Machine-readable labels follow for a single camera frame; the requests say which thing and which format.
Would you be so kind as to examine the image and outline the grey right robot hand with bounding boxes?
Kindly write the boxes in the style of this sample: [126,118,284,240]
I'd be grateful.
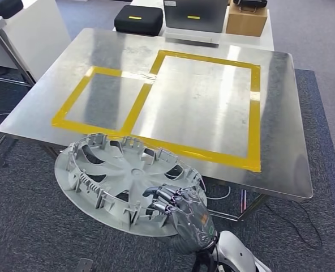
[142,184,218,256]

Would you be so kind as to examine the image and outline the silver plastic wheel hubcap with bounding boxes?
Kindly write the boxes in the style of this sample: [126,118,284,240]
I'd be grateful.
[54,133,208,239]

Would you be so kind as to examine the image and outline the steel workbench table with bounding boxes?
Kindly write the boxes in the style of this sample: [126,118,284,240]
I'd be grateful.
[0,27,314,223]

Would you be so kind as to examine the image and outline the small yellow tape square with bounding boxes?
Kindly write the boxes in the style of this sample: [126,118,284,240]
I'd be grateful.
[51,66,157,138]

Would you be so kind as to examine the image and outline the grey hard case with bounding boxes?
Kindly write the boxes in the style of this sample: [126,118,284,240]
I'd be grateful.
[163,0,229,35]

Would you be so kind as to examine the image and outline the brown cardboard box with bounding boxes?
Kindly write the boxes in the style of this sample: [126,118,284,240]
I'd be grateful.
[225,2,269,38]

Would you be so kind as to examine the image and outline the black zip case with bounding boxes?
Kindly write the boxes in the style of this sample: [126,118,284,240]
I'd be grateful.
[114,4,164,37]

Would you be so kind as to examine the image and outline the black item on box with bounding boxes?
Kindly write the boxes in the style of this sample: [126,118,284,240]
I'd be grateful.
[232,0,269,10]

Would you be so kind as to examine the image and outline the white panel desk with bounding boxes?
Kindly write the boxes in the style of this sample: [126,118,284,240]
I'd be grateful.
[0,0,72,88]

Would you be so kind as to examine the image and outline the black padded case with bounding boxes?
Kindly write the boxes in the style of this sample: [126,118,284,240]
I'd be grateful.
[0,0,24,20]

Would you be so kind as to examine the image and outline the black floor cable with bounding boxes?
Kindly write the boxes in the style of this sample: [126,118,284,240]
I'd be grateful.
[265,200,324,251]

